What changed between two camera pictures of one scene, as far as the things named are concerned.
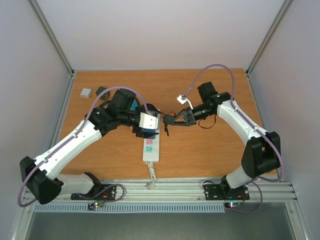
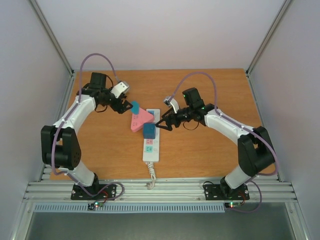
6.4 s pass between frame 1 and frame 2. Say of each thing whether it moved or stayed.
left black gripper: moved
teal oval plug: stayed
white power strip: stayed
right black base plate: stayed
